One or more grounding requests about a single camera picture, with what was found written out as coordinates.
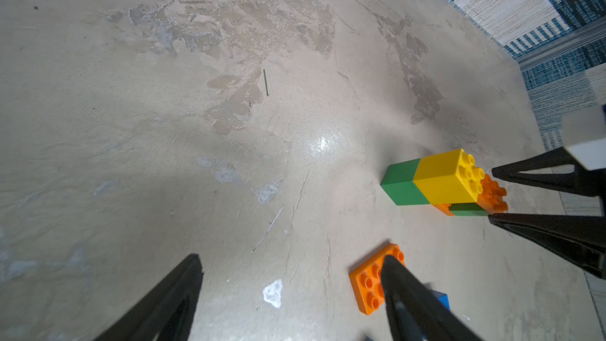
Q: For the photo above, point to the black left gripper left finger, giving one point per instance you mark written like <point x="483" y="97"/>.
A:
<point x="167" y="311"/>

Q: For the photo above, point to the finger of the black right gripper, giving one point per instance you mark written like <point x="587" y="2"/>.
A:
<point x="582" y="182"/>
<point x="578" y="239"/>

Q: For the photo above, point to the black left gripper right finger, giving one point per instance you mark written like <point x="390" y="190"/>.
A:
<point x="414" y="313"/>

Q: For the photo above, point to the light green lego brick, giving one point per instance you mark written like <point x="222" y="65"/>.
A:
<point x="468" y="209"/>

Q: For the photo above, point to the yellow lego brick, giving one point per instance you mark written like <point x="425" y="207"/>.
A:
<point x="449" y="178"/>

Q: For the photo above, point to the dark green lego brick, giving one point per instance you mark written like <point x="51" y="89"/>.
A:
<point x="398" y="184"/>

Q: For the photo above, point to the blue lego brick centre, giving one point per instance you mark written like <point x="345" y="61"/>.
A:
<point x="442" y="298"/>

